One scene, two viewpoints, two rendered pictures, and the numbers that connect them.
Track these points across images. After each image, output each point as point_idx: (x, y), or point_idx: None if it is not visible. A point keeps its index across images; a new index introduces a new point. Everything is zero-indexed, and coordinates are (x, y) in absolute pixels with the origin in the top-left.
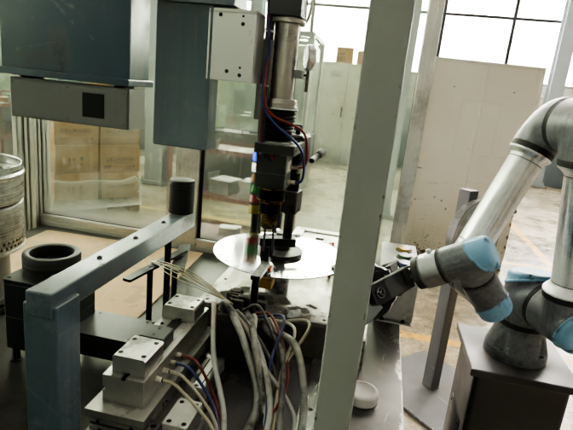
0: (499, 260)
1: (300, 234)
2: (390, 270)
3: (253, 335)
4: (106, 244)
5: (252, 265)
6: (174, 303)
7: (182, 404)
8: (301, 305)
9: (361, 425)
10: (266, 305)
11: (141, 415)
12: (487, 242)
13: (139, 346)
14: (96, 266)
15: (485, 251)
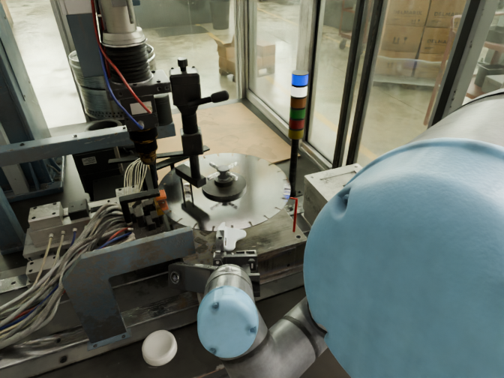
0: (232, 349)
1: (338, 173)
2: (223, 262)
3: (75, 244)
4: (251, 124)
5: (173, 188)
6: (121, 191)
7: (51, 259)
8: (211, 241)
9: (118, 367)
10: (149, 226)
11: (28, 250)
12: (209, 312)
13: (45, 210)
14: (5, 151)
15: (198, 320)
